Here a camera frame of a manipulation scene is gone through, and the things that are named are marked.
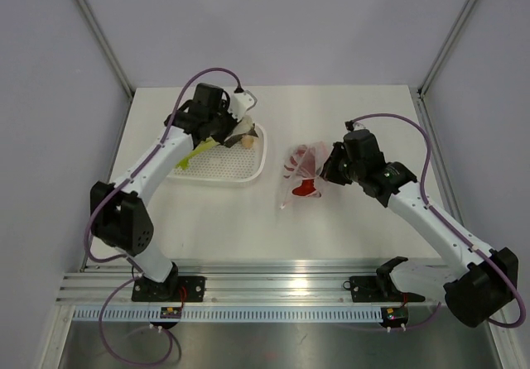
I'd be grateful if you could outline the aluminium frame post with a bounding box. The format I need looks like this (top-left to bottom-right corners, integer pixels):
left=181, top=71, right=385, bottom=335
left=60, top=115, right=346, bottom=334
left=417, top=0, right=480, bottom=99
left=74, top=0, right=135, bottom=102

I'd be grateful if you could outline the grey toy fish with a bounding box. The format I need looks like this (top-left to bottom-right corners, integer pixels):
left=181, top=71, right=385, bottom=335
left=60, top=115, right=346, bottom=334
left=234, top=116, right=258, bottom=137

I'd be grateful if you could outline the red toy lobster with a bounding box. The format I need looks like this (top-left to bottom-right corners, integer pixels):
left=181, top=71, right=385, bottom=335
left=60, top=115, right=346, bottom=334
left=291, top=179, right=321, bottom=198

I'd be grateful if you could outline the white plastic basket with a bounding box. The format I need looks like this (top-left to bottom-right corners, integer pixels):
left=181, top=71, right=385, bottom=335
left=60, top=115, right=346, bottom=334
left=167, top=123, right=268, bottom=188

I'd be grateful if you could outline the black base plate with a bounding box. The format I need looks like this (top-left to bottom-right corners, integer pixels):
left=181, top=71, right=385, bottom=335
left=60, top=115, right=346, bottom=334
left=342, top=276, right=426, bottom=304
left=131, top=276, right=205, bottom=303

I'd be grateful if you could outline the left small circuit board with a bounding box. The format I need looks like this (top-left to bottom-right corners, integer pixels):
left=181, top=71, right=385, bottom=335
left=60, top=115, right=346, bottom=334
left=160, top=307, right=182, bottom=319

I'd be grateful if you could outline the small circuit board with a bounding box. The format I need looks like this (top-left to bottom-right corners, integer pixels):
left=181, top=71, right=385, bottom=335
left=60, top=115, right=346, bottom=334
left=381, top=306, right=409, bottom=328
left=160, top=307, right=182, bottom=319

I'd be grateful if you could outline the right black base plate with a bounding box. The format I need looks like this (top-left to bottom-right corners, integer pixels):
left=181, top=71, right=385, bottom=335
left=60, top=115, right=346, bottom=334
left=342, top=276, right=426, bottom=304

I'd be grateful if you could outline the right small circuit board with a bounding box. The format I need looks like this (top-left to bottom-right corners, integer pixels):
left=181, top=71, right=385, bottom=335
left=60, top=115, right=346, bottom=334
left=381, top=306, right=409, bottom=328

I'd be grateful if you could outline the aluminium mounting rail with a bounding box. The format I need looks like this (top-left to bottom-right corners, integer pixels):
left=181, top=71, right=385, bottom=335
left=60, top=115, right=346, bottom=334
left=55, top=256, right=460, bottom=306

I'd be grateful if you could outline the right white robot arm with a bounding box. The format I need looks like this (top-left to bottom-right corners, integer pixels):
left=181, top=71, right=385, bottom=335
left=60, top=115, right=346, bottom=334
left=321, top=130, right=526, bottom=328

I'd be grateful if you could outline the left aluminium frame post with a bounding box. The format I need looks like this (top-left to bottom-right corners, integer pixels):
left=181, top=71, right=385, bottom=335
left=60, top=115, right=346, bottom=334
left=74, top=0, right=135, bottom=102

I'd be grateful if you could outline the white slotted cable duct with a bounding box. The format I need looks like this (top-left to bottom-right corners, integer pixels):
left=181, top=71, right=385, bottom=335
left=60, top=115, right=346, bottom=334
left=73, top=305, right=383, bottom=323

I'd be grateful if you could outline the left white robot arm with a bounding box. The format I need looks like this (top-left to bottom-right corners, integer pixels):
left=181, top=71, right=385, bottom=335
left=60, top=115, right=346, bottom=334
left=86, top=84, right=258, bottom=301

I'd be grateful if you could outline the clear zip top bag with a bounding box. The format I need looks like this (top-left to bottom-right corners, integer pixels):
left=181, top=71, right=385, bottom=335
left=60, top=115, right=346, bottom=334
left=278, top=141, right=330, bottom=209

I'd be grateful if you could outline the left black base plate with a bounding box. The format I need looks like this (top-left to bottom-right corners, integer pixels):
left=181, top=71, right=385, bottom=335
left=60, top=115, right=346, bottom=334
left=131, top=276, right=205, bottom=303

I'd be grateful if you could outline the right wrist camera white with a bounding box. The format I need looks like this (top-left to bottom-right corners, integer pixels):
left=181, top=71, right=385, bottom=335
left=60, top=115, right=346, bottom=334
left=344, top=120, right=367, bottom=132

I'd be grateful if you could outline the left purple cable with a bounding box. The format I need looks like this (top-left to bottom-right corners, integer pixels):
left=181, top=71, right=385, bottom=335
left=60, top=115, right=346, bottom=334
left=84, top=67, right=243, bottom=365

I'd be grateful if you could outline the green toy leek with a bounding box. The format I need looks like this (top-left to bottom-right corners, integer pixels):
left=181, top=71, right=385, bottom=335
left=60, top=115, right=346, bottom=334
left=175, top=137, right=219, bottom=170

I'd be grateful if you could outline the right aluminium frame post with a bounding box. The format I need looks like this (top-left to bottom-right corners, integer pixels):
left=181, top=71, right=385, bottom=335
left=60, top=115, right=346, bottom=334
left=417, top=0, right=480, bottom=99

